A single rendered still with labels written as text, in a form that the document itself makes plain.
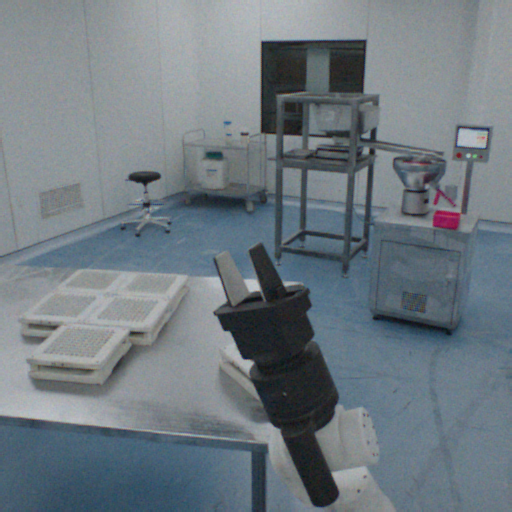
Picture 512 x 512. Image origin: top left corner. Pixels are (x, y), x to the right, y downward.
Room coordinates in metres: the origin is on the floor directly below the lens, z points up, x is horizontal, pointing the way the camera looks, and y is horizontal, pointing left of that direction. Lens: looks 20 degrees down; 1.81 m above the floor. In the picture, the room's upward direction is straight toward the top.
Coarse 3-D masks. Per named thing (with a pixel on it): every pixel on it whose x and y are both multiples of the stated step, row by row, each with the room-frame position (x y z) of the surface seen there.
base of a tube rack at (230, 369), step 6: (222, 366) 1.54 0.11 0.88; (228, 366) 1.52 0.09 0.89; (234, 366) 1.52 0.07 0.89; (228, 372) 1.51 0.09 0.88; (234, 372) 1.48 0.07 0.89; (240, 372) 1.48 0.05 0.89; (234, 378) 1.48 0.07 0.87; (240, 378) 1.45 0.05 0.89; (246, 378) 1.45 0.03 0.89; (240, 384) 1.45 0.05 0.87; (246, 384) 1.42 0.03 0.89; (252, 384) 1.42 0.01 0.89; (246, 390) 1.42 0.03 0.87; (252, 390) 1.40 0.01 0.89; (258, 396) 1.37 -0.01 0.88
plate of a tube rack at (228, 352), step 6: (222, 348) 1.55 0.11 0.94; (228, 348) 1.55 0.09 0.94; (234, 348) 1.55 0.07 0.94; (222, 354) 1.54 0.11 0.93; (228, 354) 1.51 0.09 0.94; (234, 354) 1.51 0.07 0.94; (228, 360) 1.50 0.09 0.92; (234, 360) 1.48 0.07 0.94; (240, 360) 1.48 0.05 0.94; (246, 360) 1.48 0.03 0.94; (240, 366) 1.45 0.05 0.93; (246, 366) 1.44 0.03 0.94; (246, 372) 1.42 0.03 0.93
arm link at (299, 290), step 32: (288, 288) 0.57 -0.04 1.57; (224, 320) 0.57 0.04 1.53; (256, 320) 0.54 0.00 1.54; (288, 320) 0.52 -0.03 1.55; (256, 352) 0.55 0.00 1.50; (288, 352) 0.53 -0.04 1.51; (320, 352) 0.56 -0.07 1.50; (256, 384) 0.54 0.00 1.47; (288, 384) 0.52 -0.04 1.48; (320, 384) 0.53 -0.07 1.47
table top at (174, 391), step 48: (0, 288) 2.20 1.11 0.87; (48, 288) 2.20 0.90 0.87; (192, 288) 2.20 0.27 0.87; (0, 336) 1.76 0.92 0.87; (192, 336) 1.77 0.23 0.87; (0, 384) 1.45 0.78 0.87; (48, 384) 1.46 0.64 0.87; (144, 384) 1.46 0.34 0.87; (192, 384) 1.46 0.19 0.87; (96, 432) 1.26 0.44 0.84; (144, 432) 1.24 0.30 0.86; (192, 432) 1.23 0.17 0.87; (240, 432) 1.23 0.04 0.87
